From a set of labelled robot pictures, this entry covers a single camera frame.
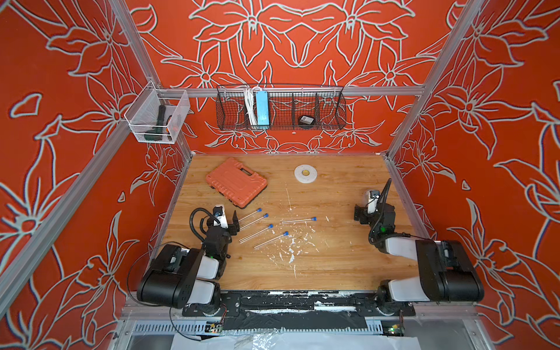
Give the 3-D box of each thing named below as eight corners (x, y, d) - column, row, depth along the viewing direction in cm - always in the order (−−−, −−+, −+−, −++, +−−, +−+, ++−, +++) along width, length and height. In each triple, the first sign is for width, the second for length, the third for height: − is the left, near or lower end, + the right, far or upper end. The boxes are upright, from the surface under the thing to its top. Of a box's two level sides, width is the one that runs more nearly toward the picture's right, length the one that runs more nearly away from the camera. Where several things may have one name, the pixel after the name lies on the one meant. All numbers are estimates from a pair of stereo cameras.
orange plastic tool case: (205, 182, 109) (202, 175, 105) (232, 161, 119) (230, 155, 115) (242, 211, 98) (240, 205, 94) (268, 186, 108) (268, 179, 104)
